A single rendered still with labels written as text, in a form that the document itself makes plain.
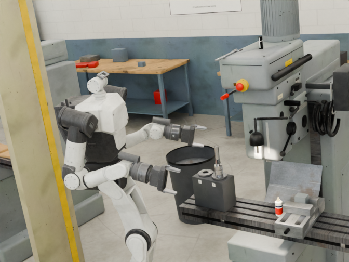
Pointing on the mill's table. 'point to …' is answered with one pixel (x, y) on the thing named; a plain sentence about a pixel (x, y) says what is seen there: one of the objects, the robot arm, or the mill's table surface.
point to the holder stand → (214, 190)
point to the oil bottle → (278, 207)
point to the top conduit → (291, 67)
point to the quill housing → (268, 129)
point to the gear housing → (238, 97)
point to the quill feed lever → (289, 135)
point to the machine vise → (299, 221)
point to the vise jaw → (298, 208)
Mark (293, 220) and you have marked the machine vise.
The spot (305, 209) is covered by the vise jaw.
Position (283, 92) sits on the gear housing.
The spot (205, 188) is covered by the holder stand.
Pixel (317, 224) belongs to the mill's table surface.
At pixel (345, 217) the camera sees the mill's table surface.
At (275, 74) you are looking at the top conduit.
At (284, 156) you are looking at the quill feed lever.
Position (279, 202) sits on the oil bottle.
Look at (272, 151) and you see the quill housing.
